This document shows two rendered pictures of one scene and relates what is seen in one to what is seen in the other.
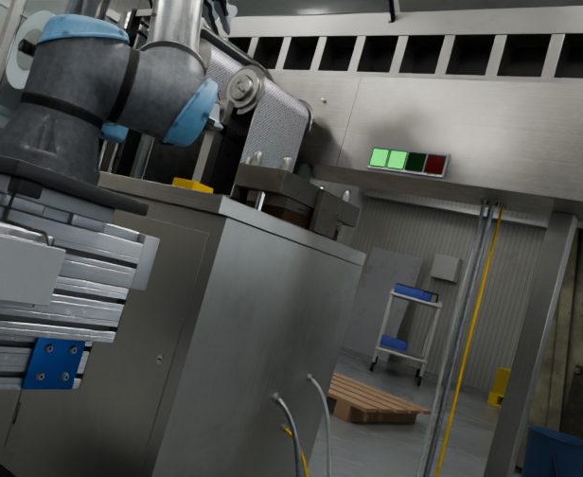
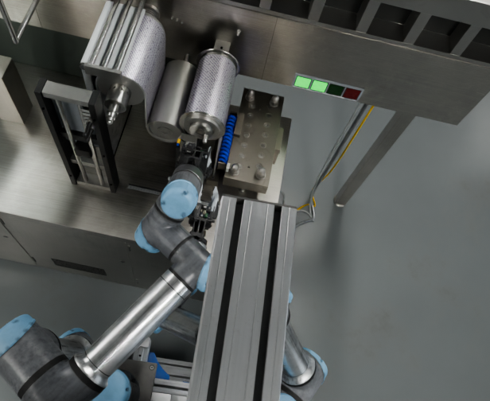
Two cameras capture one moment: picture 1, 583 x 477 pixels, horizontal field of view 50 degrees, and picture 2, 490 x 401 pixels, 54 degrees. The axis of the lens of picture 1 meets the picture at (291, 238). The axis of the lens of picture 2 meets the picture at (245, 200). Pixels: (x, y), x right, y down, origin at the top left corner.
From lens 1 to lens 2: 2.14 m
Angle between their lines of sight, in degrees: 75
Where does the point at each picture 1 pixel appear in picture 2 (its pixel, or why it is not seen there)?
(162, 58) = (308, 388)
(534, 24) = (459, 13)
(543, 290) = (407, 118)
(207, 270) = not seen: hidden behind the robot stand
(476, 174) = (383, 102)
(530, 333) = (394, 133)
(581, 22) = not seen: outside the picture
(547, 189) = (431, 116)
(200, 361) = not seen: hidden behind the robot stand
